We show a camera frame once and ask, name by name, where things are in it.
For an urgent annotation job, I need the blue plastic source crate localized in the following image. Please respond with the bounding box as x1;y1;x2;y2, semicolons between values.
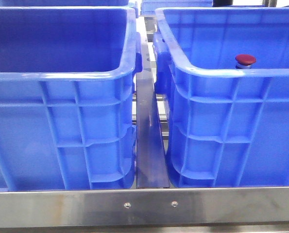
0;6;141;192

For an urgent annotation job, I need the red push button front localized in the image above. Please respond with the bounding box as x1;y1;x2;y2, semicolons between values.
235;54;256;69

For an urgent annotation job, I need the blue plastic target crate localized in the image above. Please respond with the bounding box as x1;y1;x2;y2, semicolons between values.
153;7;289;187

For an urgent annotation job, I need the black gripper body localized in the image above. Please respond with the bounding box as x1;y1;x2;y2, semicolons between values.
213;0;232;7

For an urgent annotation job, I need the stainless steel front rail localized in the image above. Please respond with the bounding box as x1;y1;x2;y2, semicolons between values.
0;187;289;228

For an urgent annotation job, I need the small blue background crate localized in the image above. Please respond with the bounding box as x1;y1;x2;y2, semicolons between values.
140;0;213;16

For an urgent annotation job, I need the blue crate behind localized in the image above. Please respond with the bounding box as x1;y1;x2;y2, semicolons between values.
0;0;138;10

